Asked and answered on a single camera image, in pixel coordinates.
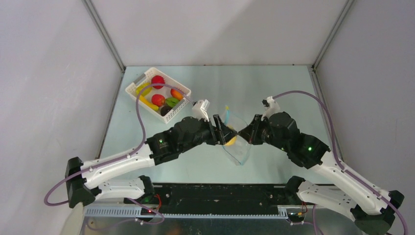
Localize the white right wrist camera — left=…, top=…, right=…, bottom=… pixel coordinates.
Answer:
left=261, top=96, right=280, bottom=120

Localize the yellow green fruit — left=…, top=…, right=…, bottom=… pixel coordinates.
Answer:
left=136, top=82, right=152, bottom=96

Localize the clear zip bag blue zipper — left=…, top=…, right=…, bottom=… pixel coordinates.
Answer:
left=220, top=106, right=251, bottom=165

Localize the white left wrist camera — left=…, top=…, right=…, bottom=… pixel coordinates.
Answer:
left=192, top=99, right=210, bottom=121

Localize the dark purple fruit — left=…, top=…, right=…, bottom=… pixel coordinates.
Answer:
left=160, top=105, right=172, bottom=117

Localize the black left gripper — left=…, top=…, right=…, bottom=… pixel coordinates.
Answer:
left=179, top=114, right=237, bottom=154

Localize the yellow banana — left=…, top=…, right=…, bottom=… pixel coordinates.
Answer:
left=137, top=95, right=159, bottom=112

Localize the orange red mango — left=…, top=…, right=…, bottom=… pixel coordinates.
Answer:
left=170, top=89, right=183, bottom=101

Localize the white perforated plastic basket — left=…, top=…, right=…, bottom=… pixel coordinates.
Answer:
left=125, top=67, right=191, bottom=124

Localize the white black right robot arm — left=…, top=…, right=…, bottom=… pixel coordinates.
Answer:
left=239, top=112, right=404, bottom=235

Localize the green star fruit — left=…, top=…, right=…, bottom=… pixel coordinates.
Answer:
left=165, top=97, right=180, bottom=108

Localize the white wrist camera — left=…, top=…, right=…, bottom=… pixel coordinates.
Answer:
left=261, top=96, right=280, bottom=120
left=192, top=99, right=210, bottom=121

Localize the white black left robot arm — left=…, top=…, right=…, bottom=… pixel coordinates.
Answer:
left=65, top=115, right=237, bottom=209

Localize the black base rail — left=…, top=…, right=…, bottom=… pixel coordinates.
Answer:
left=123, top=183, right=307, bottom=215

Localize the red round fruit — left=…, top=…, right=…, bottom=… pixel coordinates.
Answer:
left=151, top=75, right=165, bottom=90

